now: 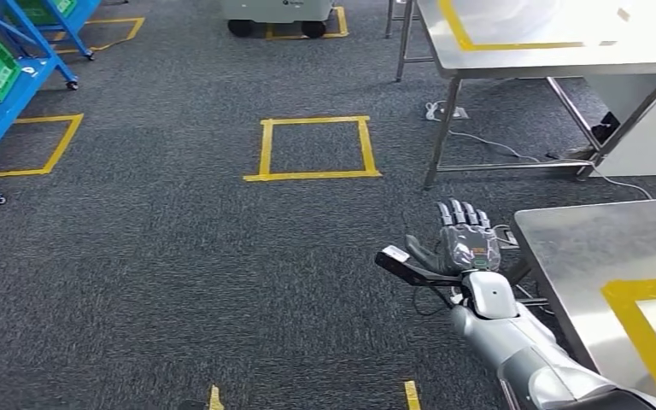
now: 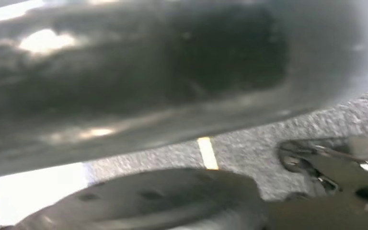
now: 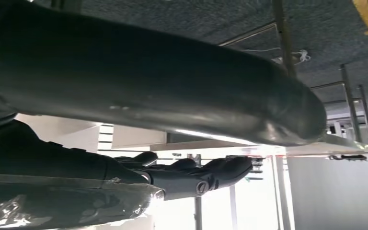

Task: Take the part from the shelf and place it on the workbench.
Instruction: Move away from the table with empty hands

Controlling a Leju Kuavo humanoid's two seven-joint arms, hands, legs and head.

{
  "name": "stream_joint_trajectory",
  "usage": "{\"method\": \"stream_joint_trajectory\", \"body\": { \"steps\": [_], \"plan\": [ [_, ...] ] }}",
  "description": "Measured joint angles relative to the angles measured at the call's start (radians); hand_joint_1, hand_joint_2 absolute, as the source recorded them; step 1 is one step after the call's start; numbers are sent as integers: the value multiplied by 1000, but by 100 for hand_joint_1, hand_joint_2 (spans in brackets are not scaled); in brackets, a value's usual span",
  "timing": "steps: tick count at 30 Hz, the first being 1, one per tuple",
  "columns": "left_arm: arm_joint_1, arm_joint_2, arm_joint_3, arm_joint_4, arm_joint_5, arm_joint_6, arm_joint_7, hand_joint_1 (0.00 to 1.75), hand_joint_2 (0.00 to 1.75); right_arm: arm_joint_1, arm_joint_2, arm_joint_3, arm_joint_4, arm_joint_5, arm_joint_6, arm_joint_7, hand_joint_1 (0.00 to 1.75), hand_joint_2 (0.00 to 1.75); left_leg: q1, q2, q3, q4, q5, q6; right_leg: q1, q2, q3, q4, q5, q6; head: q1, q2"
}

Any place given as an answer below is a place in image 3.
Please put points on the stainless steel workbench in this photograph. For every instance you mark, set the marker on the stainless steel workbench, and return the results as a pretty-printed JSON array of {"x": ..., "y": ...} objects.
[{"x": 346, "y": 144}]

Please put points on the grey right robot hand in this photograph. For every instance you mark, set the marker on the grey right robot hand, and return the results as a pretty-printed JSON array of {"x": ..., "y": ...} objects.
[{"x": 139, "y": 79}]

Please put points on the white partition panel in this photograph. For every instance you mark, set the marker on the white partition panel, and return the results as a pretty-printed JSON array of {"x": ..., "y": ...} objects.
[{"x": 336, "y": 196}]

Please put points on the white office desk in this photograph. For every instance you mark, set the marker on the white office desk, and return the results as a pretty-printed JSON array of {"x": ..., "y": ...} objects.
[{"x": 76, "y": 133}]

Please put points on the small black device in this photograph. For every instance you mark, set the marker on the small black device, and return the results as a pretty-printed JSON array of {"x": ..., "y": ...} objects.
[{"x": 349, "y": 157}]

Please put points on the grey metal post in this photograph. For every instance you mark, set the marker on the grey metal post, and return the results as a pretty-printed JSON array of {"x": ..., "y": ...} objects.
[
  {"x": 280, "y": 196},
  {"x": 198, "y": 216}
]

